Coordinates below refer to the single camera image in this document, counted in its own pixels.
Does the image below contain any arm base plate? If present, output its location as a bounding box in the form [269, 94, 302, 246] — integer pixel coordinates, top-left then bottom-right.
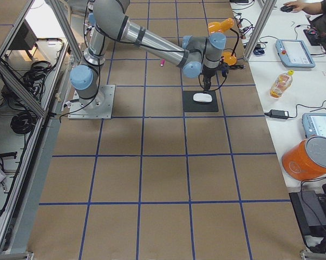
[68, 84, 116, 120]

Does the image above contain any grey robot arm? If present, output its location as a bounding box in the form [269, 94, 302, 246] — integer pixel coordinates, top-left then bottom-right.
[83, 1, 226, 106]

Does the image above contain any far blue teach pendant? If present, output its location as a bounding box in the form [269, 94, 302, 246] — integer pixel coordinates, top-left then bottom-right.
[275, 40, 315, 68]

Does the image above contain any near blue teach pendant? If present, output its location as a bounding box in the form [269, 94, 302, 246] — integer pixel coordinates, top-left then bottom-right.
[302, 113, 326, 138]

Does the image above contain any black computer mouse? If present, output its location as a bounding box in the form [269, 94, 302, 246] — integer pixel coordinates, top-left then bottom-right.
[280, 5, 295, 12]

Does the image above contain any aluminium frame post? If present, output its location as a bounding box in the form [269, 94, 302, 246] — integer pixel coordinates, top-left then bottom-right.
[244, 0, 277, 62]

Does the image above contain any orange bucket grey lid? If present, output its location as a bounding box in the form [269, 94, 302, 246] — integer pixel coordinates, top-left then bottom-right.
[282, 135, 326, 180]

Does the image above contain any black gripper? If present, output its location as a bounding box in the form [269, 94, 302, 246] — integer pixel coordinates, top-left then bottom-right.
[202, 68, 216, 93]

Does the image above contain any black mousepad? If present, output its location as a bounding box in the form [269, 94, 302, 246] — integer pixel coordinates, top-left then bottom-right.
[182, 90, 219, 112]

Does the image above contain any orange desk lamp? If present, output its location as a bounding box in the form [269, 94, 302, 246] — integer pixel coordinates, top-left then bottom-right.
[208, 18, 239, 66]

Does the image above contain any black box on floor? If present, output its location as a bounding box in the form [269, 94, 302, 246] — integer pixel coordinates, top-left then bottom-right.
[289, 191, 326, 237]

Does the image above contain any blue teach pendant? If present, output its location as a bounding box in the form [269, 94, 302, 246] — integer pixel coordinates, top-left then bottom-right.
[275, 40, 315, 68]
[302, 113, 326, 138]

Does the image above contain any person's hand on mouse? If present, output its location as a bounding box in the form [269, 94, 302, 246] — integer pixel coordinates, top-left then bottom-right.
[284, 1, 307, 12]

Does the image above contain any orange juice bottle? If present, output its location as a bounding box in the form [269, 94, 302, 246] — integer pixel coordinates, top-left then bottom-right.
[270, 70, 294, 98]

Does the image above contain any black power adapter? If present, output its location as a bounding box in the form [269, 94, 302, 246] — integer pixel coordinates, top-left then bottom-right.
[264, 109, 289, 120]

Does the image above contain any white computer mouse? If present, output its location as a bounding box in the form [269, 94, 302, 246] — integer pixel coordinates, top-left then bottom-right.
[193, 93, 212, 103]

